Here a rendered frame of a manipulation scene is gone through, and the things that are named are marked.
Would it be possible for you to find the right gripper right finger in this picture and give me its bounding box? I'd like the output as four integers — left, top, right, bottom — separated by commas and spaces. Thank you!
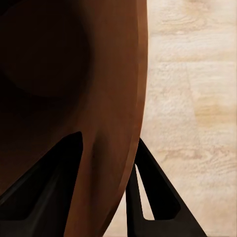
125, 138, 207, 237

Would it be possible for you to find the trash can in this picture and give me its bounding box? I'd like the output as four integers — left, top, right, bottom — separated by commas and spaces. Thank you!
0, 0, 148, 237

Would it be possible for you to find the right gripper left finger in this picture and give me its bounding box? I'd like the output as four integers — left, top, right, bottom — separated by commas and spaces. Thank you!
0, 131, 83, 237

